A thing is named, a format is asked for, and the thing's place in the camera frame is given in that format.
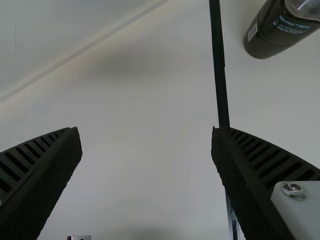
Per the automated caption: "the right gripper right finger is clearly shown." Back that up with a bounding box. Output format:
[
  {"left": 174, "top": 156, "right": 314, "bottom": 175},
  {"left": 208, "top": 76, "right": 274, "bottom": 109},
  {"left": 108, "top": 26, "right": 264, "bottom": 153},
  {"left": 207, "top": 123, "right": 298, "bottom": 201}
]
[{"left": 210, "top": 125, "right": 320, "bottom": 240}]

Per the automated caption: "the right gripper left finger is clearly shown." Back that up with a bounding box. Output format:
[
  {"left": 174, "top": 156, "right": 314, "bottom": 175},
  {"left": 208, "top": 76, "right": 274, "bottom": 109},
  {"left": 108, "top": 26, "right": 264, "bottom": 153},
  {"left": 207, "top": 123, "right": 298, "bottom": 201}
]
[{"left": 0, "top": 126, "right": 84, "bottom": 240}]

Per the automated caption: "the dark coffee bottle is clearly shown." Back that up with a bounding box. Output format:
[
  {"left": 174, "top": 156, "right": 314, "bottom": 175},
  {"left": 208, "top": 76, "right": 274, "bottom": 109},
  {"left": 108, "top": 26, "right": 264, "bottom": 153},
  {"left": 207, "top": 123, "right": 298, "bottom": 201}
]
[{"left": 243, "top": 0, "right": 320, "bottom": 60}]

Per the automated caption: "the black strip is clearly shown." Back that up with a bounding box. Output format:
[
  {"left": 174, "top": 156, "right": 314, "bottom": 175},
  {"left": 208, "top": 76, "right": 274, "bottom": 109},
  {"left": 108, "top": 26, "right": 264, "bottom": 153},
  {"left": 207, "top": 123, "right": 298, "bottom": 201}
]
[{"left": 208, "top": 0, "right": 238, "bottom": 240}]

